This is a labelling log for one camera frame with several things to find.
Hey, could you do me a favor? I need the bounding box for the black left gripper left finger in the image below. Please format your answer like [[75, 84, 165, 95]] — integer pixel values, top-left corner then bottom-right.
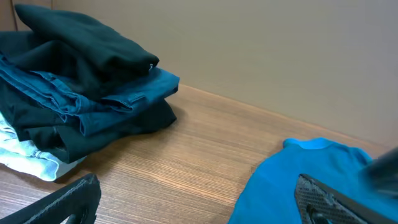
[[1, 174, 101, 224]]

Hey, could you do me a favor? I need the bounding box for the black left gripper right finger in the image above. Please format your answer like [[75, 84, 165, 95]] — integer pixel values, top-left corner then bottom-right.
[[294, 174, 397, 224]]

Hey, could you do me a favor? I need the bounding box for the blue polo shirt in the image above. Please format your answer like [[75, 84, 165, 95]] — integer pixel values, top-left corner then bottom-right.
[[229, 138, 397, 224]]

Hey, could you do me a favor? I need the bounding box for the light washed denim garment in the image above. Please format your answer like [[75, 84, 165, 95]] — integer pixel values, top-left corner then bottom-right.
[[1, 116, 85, 182]]

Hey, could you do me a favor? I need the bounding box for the dark folded garment below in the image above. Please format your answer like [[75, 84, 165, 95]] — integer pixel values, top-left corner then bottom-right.
[[1, 80, 177, 163]]

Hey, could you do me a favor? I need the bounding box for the blue folded denim garment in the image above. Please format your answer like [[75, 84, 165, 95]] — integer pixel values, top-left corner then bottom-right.
[[1, 55, 180, 136]]

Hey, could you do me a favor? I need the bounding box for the black folded garment on top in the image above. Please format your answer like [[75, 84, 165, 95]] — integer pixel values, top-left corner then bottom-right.
[[1, 4, 159, 100]]

